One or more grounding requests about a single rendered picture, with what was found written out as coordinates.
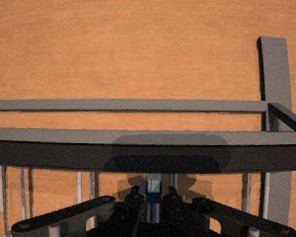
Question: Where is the blue patch cord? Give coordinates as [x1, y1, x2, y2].
[150, 203, 157, 223]

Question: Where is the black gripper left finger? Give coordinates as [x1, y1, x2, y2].
[11, 181, 148, 237]

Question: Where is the grey cable plug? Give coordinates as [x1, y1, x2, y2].
[147, 174, 161, 203]

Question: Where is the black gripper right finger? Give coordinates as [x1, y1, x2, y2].
[159, 181, 296, 237]

